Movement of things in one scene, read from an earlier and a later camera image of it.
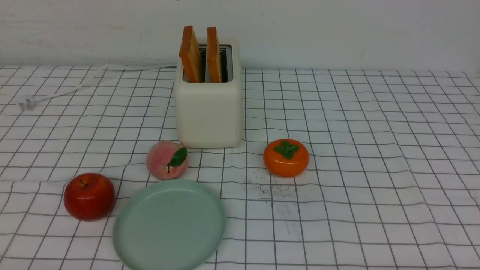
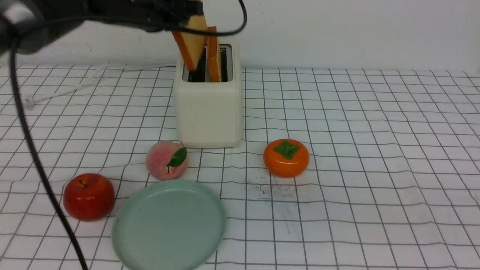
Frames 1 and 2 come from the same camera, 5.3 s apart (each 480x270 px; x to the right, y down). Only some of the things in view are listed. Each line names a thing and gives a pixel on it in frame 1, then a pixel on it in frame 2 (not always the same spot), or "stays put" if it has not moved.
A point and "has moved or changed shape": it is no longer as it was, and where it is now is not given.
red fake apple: x=89 y=197 stays put
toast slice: x=189 y=54 has moved or changed shape
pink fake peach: x=167 y=160 stays put
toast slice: x=213 y=55 stays put
